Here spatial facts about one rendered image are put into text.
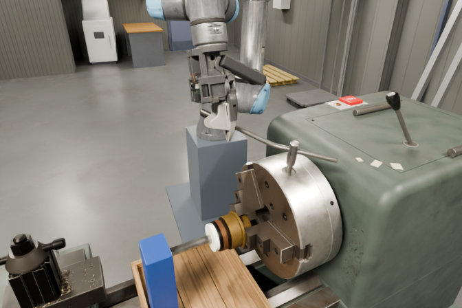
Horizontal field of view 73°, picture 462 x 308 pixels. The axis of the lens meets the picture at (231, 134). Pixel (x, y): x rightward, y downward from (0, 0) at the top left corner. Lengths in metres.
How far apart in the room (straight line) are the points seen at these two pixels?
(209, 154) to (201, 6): 0.65
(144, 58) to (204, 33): 6.29
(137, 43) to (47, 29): 1.60
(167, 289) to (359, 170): 0.53
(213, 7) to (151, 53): 6.29
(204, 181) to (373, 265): 0.67
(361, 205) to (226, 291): 0.44
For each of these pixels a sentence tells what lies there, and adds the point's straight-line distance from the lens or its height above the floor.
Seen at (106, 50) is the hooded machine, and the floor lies 0.30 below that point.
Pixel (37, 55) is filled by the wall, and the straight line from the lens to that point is 6.99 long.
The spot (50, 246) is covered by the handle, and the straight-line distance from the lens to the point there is 0.81.
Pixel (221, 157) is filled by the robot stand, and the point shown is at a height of 1.04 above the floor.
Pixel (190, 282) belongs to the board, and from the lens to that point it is 0.99.
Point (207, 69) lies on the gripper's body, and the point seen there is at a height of 1.48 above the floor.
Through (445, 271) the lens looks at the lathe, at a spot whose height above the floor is 0.82.
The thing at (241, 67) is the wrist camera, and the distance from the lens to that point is 0.69.
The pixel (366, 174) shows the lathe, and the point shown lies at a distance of 0.80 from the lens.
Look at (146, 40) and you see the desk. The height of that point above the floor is 0.54.
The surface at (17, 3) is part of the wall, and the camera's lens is 6.91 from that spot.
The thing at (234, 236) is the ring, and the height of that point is 1.10.
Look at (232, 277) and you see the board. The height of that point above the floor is 0.88.
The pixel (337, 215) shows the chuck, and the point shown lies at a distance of 0.80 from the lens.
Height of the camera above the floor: 1.65
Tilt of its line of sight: 26 degrees down
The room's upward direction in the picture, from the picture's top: straight up
